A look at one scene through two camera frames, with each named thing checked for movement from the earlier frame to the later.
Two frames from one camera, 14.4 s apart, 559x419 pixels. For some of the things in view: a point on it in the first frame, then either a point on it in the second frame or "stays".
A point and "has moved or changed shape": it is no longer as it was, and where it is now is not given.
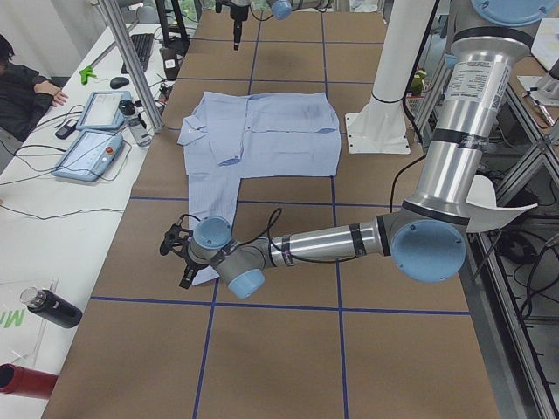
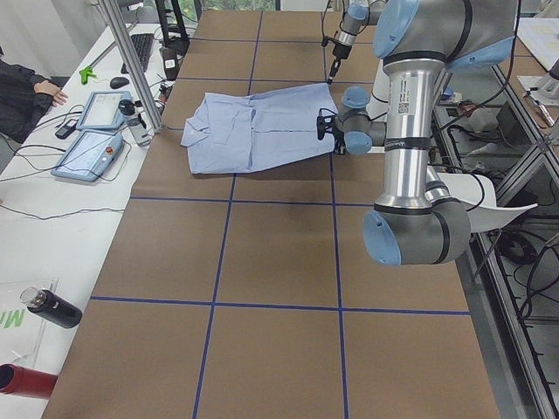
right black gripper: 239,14 → 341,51
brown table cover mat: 350,341 stays
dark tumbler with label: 171,63 stays
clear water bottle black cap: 134,117 stays
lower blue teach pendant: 88,155 stays
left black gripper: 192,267 → 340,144
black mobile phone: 67,129 stays
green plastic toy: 85,73 stays
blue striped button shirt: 232,136 has moved or changed shape
